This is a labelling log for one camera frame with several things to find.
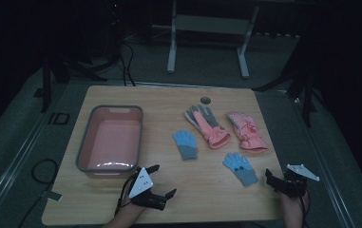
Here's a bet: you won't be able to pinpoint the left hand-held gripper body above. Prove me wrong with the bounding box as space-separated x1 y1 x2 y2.
123 166 167 212

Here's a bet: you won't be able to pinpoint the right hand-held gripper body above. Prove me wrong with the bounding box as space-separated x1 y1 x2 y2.
277 163 321 199

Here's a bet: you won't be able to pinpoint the pink glove with cartoon print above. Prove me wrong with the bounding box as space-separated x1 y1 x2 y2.
226 110 269 154

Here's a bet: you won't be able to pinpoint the pink glove with grey palm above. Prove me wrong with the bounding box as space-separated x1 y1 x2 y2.
183 104 232 150

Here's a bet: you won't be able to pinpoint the person's left hand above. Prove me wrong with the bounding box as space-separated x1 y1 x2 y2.
117 186 148 220

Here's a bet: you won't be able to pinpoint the person's right hand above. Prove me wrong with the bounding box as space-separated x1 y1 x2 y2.
279 191 311 219

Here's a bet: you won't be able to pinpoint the blue grey knit glove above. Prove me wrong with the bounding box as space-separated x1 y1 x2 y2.
172 129 200 162
221 152 259 187

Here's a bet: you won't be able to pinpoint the pink basin with grey rim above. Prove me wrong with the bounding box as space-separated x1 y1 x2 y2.
75 104 144 175

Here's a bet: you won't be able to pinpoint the black stand with angled legs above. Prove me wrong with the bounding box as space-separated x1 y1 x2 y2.
253 25 325 128

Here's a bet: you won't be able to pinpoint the grey tape strip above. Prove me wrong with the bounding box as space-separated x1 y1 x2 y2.
40 189 64 203

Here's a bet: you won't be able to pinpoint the black tripod stand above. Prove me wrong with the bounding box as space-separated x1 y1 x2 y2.
34 47 121 114

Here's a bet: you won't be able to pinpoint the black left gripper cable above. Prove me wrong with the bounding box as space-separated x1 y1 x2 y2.
114 172 139 218

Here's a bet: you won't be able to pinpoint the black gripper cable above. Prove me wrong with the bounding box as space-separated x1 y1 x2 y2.
297 189 312 228
114 172 139 218

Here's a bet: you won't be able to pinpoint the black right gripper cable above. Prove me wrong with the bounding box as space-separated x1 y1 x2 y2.
297 189 312 228

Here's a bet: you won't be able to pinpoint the black hanging cables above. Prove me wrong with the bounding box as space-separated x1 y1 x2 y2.
110 0 138 87

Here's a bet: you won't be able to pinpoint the black looped floor cable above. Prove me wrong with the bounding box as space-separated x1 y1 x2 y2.
16 158 60 228

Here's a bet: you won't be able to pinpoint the white metal desk frame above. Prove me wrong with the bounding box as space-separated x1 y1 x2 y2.
166 0 260 80

